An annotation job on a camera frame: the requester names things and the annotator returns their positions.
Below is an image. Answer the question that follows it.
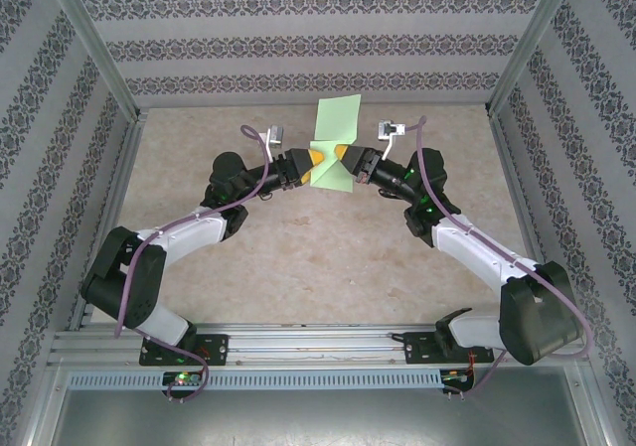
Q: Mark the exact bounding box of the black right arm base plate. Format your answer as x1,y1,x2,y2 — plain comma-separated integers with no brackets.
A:
404,331,498,367

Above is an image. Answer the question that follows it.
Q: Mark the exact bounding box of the grey sheet metal panel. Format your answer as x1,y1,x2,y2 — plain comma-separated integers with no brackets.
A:
49,366,610,446

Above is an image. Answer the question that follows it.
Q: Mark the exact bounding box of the aluminium frame bar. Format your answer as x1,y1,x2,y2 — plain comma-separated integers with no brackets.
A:
14,359,69,446
578,361,627,446

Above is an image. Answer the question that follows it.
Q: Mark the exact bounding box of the aluminium table side rail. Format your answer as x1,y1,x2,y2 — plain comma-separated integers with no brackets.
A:
486,110,567,328
67,110,148,331

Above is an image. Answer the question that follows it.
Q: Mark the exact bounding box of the green paper sheet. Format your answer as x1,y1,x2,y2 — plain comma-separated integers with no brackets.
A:
307,94,363,193

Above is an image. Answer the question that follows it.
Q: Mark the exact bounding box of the grey slotted cable duct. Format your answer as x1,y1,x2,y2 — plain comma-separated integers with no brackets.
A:
67,370,446,390

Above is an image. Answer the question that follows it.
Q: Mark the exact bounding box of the aluminium frame post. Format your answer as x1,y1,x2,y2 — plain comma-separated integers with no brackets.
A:
38,0,150,122
484,0,582,119

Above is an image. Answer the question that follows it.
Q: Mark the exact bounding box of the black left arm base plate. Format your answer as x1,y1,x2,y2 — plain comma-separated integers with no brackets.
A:
138,334,231,368

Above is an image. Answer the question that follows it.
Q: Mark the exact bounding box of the aluminium mounting beam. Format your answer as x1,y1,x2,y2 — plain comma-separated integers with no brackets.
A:
49,324,590,368

